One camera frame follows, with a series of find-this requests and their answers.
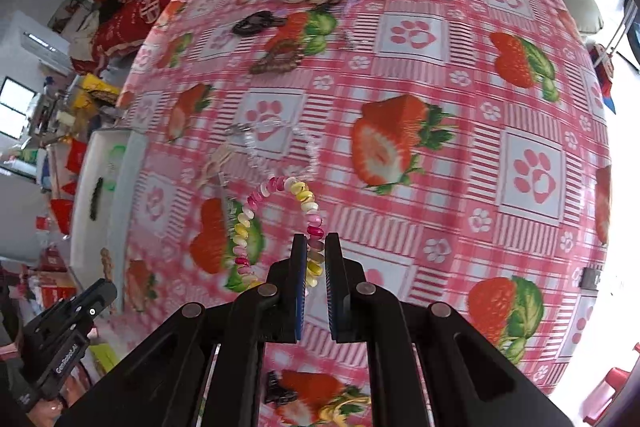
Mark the long black hair clip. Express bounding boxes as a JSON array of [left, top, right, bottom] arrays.
[[89, 177, 104, 223]]

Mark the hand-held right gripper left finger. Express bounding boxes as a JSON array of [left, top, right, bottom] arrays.
[[57, 234, 308, 427]]

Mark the black hair tie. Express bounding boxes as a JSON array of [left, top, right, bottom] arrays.
[[231, 11, 289, 38]]

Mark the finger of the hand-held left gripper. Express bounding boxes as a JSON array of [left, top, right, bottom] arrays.
[[64, 279, 119, 324]]

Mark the white air conditioner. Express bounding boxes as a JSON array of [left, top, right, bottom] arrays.
[[22, 31, 71, 68]]

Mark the white tray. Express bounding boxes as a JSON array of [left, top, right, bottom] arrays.
[[69, 127, 150, 288]]

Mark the colorful bead bracelet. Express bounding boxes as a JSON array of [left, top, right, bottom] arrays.
[[225, 176, 326, 293]]

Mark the strawberry print tablecloth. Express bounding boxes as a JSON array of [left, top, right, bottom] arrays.
[[117, 0, 613, 427]]

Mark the clear bead keychain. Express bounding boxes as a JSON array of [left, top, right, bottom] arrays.
[[197, 119, 323, 190]]

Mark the window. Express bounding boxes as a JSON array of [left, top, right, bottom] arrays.
[[0, 76, 37, 138]]

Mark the yellow snack packet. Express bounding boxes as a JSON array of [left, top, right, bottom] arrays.
[[80, 74, 121, 108]]

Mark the red snack packet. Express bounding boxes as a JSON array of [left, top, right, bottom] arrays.
[[66, 138, 87, 174]]

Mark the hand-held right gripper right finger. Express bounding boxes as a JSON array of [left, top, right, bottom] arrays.
[[324, 233, 576, 427]]

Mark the red plastic stool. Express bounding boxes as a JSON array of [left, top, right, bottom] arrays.
[[582, 342, 640, 427]]

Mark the green bangle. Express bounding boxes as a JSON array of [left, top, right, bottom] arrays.
[[105, 144, 130, 192]]

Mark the red hanging ornament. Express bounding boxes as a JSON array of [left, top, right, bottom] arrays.
[[589, 43, 618, 110]]

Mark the black claw hair clip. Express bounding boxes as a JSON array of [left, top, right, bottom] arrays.
[[265, 371, 302, 406]]

